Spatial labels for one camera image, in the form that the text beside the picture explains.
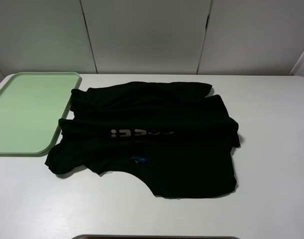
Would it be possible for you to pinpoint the light green plastic tray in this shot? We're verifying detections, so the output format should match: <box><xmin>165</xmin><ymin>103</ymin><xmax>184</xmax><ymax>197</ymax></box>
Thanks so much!
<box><xmin>0</xmin><ymin>72</ymin><xmax>81</xmax><ymax>155</ymax></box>

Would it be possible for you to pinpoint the black short sleeve t-shirt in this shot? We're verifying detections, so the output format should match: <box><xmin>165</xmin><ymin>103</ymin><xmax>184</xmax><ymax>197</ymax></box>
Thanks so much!
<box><xmin>45</xmin><ymin>82</ymin><xmax>240</xmax><ymax>198</ymax></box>

